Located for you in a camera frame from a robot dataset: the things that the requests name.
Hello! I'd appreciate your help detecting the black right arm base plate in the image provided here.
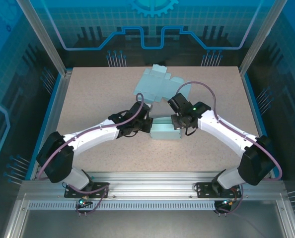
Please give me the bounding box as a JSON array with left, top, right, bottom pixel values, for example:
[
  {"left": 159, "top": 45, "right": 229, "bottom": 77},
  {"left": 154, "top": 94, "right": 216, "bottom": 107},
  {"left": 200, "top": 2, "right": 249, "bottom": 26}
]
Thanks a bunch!
[{"left": 195, "top": 182, "right": 241, "bottom": 199}]

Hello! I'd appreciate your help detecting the light blue paper box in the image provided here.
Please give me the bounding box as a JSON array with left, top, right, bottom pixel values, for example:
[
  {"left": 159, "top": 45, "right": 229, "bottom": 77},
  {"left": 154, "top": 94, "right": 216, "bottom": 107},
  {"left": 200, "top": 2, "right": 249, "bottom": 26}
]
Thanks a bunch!
[
  {"left": 149, "top": 116, "right": 183, "bottom": 141},
  {"left": 133, "top": 63, "right": 192, "bottom": 105}
]

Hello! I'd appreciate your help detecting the slotted grey cable duct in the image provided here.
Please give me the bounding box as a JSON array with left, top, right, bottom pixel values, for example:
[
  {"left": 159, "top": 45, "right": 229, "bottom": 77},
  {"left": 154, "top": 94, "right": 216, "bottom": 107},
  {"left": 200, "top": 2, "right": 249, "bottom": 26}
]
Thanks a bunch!
[{"left": 27, "top": 200, "right": 218, "bottom": 211}]

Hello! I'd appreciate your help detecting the blue table side strip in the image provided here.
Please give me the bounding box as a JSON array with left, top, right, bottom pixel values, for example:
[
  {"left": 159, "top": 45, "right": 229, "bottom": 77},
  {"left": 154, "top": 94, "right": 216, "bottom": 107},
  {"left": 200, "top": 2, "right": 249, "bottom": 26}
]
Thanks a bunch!
[
  {"left": 25, "top": 75, "right": 63, "bottom": 180},
  {"left": 242, "top": 73, "right": 267, "bottom": 139}
]

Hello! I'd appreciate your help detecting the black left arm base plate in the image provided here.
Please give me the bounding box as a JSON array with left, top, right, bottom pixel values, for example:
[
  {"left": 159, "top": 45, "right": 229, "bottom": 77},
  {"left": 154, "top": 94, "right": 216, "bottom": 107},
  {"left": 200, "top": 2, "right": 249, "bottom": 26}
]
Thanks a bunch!
[{"left": 64, "top": 182, "right": 110, "bottom": 199}]

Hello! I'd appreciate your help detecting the aluminium frame post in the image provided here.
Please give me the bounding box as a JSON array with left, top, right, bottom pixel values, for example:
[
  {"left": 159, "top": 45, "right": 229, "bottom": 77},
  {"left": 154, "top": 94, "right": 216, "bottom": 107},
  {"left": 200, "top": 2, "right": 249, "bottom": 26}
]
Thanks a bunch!
[
  {"left": 17, "top": 0, "right": 73, "bottom": 77},
  {"left": 238, "top": 0, "right": 289, "bottom": 77}
]

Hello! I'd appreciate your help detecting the aluminium frame beam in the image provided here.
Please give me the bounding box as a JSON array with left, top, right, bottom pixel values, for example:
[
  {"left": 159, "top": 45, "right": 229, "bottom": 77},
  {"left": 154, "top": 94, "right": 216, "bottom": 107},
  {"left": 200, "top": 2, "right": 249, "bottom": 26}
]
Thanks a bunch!
[{"left": 17, "top": 171, "right": 287, "bottom": 201}]

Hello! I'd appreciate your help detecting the aluminium side rail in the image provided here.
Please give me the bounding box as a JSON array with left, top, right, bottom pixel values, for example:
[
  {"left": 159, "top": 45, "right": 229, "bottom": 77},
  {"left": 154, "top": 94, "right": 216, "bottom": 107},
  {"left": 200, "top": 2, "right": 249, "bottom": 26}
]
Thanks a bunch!
[{"left": 47, "top": 70, "right": 73, "bottom": 137}]

